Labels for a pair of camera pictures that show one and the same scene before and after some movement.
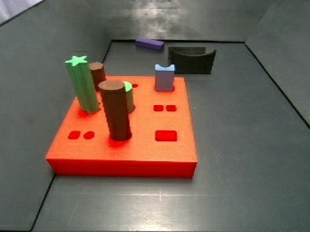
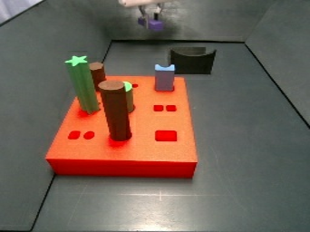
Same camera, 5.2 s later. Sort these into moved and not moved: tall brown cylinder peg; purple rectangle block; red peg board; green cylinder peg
Moved: purple rectangle block
Not moved: red peg board; tall brown cylinder peg; green cylinder peg
